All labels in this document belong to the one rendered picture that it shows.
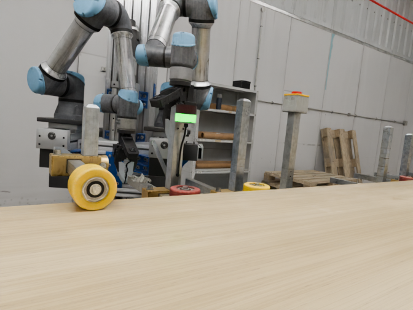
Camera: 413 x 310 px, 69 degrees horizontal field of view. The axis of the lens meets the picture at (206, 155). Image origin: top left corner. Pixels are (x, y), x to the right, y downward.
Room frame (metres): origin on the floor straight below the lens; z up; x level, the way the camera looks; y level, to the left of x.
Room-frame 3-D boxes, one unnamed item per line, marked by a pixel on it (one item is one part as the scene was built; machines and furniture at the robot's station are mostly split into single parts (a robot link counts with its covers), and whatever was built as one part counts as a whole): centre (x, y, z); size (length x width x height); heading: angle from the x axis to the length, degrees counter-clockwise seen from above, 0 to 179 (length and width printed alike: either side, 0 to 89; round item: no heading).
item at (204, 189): (1.07, -0.05, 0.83); 0.43 x 0.03 x 0.04; 33
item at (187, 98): (1.02, 0.10, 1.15); 0.09 x 0.08 x 0.12; 143
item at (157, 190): (0.90, 0.11, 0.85); 0.13 x 0.06 x 0.05; 123
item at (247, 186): (0.90, -0.16, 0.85); 0.08 x 0.08 x 0.11
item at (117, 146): (1.19, 0.33, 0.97); 0.09 x 0.08 x 0.12; 33
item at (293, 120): (1.19, -0.33, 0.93); 0.05 x 0.04 x 0.45; 123
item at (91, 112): (0.77, 0.30, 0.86); 0.03 x 0.03 x 0.48; 33
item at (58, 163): (0.76, 0.32, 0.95); 0.13 x 0.06 x 0.05; 123
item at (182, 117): (0.87, 0.07, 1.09); 0.06 x 0.06 x 0.02
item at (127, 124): (1.18, 0.33, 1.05); 0.08 x 0.08 x 0.05
